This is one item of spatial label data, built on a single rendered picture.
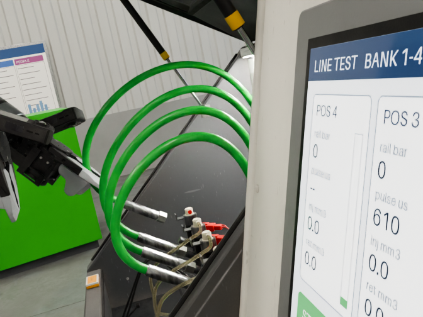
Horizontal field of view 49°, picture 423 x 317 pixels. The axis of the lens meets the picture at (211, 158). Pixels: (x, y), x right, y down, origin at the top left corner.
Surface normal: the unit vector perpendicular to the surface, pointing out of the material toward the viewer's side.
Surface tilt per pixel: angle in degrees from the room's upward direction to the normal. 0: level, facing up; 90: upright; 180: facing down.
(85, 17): 90
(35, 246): 90
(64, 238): 90
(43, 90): 90
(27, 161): 77
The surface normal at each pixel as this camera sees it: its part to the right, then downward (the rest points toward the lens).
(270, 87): -0.97, -0.01
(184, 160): 0.24, 0.14
